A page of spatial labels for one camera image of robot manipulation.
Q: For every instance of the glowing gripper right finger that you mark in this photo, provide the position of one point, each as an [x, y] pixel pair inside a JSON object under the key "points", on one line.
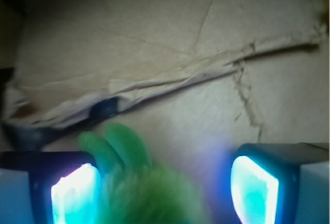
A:
{"points": [[281, 182]]}

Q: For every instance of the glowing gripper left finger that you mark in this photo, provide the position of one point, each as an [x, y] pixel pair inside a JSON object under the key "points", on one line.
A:
{"points": [[49, 187]]}

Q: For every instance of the green plush frog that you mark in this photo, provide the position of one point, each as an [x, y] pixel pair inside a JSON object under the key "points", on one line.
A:
{"points": [[134, 188]]}

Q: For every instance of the brown paper bag tray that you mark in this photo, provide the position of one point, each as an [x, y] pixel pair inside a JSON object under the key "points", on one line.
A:
{"points": [[195, 79]]}

